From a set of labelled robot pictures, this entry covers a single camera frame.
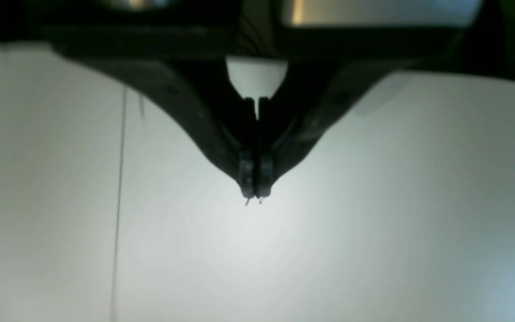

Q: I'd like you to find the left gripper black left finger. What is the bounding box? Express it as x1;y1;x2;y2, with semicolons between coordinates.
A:
44;24;256;198

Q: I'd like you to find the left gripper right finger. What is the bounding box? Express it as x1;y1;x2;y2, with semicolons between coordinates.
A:
255;22;462;198

